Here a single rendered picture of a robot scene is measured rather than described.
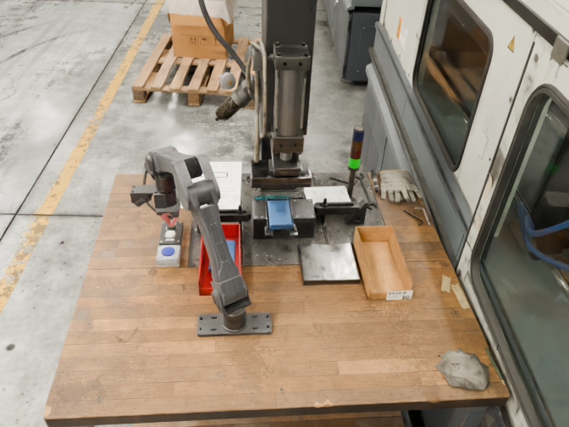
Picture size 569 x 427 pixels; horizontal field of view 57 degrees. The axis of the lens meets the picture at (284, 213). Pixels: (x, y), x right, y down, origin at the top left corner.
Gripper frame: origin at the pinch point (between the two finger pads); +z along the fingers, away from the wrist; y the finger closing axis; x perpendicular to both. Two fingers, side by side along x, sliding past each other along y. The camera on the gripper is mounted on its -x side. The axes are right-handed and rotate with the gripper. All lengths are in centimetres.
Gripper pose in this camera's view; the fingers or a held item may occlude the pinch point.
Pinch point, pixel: (171, 224)
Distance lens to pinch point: 170.7
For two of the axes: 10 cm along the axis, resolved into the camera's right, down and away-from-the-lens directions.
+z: -0.3, 7.8, 6.2
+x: 10.0, -0.2, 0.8
